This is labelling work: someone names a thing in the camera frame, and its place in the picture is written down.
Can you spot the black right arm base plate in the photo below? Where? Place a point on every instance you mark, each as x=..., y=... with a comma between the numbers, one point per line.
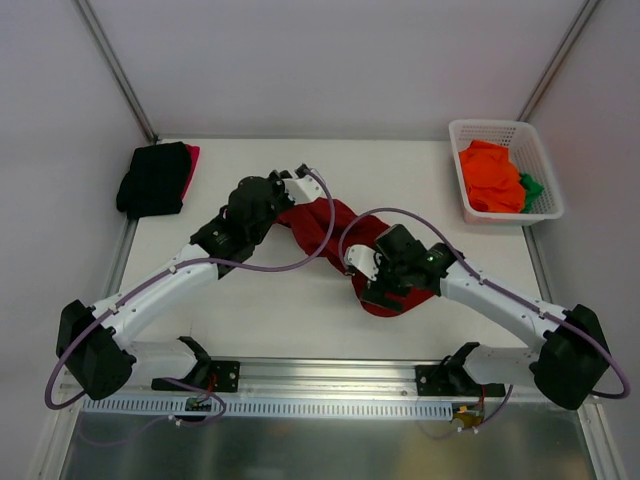
x=451, y=381

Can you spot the orange t shirt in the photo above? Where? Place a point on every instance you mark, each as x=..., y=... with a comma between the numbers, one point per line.
x=492, y=182

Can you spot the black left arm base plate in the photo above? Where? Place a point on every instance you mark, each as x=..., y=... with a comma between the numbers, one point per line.
x=220, y=375

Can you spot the folded pink t shirt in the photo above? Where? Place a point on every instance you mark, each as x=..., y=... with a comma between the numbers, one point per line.
x=194, y=154

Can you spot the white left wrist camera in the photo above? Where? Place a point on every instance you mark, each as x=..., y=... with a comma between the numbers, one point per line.
x=303, y=186

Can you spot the aluminium left corner post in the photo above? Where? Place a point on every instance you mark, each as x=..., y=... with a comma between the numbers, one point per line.
x=98, y=35

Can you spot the aluminium right corner post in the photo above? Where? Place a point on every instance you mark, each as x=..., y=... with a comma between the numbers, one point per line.
x=561, y=54

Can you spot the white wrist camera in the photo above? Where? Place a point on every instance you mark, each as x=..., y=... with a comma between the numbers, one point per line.
x=303, y=186
x=364, y=260

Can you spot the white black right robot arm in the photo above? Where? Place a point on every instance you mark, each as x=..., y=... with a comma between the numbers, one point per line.
x=562, y=352

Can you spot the aluminium right table rail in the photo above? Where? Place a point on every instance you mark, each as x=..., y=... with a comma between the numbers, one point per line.
x=538, y=264

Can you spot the white plastic basket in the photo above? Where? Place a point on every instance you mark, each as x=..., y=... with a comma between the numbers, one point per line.
x=526, y=152

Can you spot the aluminium left table rail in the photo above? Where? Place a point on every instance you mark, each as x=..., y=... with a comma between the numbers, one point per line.
x=120, y=258

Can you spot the folded black t shirt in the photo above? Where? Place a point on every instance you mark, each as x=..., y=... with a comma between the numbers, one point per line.
x=154, y=182

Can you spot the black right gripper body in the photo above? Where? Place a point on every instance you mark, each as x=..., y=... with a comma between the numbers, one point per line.
x=382, y=291

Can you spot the aluminium corner post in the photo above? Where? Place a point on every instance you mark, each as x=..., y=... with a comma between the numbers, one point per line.
x=98, y=35
x=561, y=54

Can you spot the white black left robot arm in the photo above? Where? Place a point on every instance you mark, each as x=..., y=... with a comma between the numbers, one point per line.
x=98, y=344

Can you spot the white slotted cable duct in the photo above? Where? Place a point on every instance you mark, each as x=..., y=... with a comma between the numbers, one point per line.
x=272, y=407

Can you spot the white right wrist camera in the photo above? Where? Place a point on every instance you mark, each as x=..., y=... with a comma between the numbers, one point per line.
x=364, y=260

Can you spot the aluminium front mounting rail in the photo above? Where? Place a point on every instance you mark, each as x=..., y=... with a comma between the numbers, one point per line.
x=325, y=375

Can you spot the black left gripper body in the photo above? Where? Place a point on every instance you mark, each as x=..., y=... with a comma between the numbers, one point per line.
x=279, y=189

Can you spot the aluminium table rail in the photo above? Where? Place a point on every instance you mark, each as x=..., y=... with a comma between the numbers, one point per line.
x=538, y=264
x=120, y=258

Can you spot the green t shirt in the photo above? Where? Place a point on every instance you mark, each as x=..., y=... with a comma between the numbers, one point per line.
x=533, y=190

